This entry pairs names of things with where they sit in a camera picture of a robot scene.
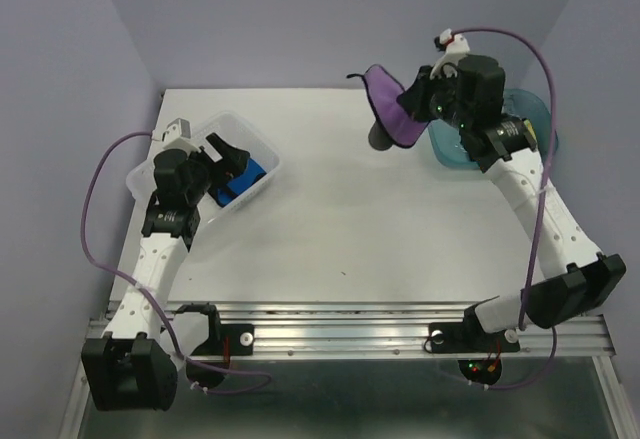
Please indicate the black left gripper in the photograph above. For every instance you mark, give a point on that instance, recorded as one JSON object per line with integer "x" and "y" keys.
{"x": 233, "y": 162}

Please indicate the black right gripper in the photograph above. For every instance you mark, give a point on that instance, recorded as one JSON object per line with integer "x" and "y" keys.
{"x": 415, "y": 100}

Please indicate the blue microfiber towel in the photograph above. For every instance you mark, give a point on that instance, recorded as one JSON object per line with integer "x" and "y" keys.
{"x": 226, "y": 188}

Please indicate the purple microfiber towel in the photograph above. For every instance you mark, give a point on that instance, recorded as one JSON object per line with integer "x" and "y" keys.
{"x": 392, "y": 125}

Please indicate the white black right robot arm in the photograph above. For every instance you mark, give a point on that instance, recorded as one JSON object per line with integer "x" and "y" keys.
{"x": 576, "y": 275}

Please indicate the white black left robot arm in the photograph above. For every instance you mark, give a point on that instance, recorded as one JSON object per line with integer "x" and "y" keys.
{"x": 127, "y": 368}

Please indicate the teal translucent plastic bin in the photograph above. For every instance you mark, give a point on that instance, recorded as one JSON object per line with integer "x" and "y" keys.
{"x": 445, "y": 140}

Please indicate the yellow and black towel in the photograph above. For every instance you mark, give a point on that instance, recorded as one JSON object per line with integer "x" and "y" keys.
{"x": 530, "y": 135}

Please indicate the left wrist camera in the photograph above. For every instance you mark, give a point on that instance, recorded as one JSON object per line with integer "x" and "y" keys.
{"x": 177, "y": 135}

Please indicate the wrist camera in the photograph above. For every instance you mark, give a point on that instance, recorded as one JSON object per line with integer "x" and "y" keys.
{"x": 453, "y": 47}
{"x": 177, "y": 135}

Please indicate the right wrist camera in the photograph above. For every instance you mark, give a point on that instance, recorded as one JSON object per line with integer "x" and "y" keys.
{"x": 453, "y": 47}

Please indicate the aluminium mounting rail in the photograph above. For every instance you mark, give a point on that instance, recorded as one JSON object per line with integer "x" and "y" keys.
{"x": 395, "y": 331}

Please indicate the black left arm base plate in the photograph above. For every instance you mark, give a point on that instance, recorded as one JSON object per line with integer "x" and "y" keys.
{"x": 202, "y": 332}

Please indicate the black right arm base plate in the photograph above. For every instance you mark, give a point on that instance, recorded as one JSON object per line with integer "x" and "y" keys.
{"x": 455, "y": 338}

